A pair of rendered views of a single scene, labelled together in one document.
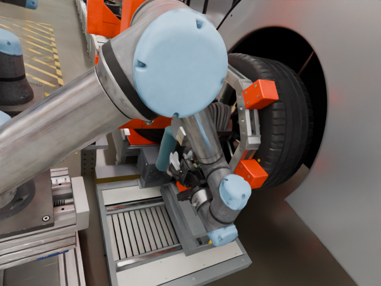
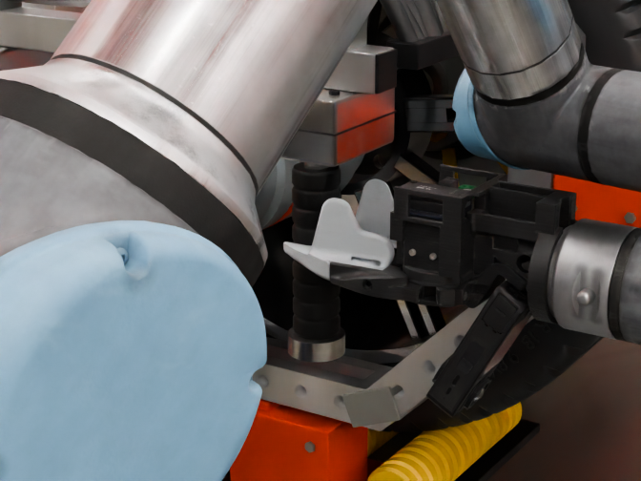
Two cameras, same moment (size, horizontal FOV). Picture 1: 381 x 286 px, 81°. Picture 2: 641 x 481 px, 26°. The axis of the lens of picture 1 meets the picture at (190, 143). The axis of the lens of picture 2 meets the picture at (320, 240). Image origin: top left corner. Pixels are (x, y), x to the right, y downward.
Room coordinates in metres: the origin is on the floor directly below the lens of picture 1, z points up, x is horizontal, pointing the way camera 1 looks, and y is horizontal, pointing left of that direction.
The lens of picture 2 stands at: (-0.26, 0.40, 1.16)
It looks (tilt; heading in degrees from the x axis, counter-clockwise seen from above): 18 degrees down; 338
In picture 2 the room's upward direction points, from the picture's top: straight up
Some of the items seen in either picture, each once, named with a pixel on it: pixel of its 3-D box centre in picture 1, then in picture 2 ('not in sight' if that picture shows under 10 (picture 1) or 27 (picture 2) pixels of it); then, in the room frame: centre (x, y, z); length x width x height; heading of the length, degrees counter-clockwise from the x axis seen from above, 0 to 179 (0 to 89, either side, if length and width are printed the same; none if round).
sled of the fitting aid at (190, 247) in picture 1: (196, 211); not in sight; (1.03, -0.20, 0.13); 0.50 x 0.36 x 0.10; 36
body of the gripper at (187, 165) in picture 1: (194, 178); (485, 246); (0.54, -0.05, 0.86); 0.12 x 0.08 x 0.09; 36
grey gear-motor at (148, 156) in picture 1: (167, 168); not in sight; (1.20, 0.09, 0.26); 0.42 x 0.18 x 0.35; 126
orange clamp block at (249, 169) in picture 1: (250, 173); (618, 178); (0.68, -0.25, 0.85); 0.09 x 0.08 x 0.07; 36
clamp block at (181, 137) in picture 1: (191, 135); (338, 116); (0.67, 0.01, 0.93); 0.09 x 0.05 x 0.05; 126
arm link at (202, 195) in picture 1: (203, 200); (593, 279); (0.48, -0.10, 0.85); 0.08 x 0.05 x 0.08; 126
